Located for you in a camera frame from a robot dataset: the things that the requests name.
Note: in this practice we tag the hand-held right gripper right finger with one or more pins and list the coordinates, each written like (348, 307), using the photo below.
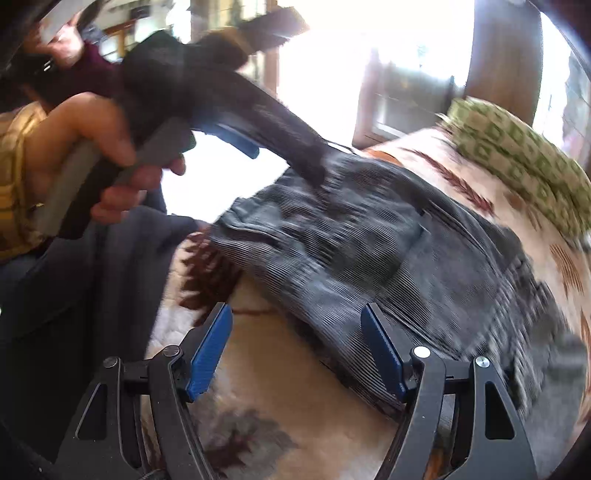
(383, 355)

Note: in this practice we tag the person's left hand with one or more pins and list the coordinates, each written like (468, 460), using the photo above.
(115, 124)

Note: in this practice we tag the person's yellow patterned top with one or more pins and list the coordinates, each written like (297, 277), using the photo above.
(16, 194)

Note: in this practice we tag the person's dark trousers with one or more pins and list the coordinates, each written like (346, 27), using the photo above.
(92, 286)

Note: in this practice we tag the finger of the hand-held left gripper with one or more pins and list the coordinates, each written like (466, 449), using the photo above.
(235, 138)
(286, 134)

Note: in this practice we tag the green checkered folded quilt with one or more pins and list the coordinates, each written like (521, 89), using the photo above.
(521, 161)

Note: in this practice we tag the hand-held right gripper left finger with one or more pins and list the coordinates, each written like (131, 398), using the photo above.
(207, 355)

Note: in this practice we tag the patterned plush blanket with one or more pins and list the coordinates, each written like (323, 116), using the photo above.
(286, 406)

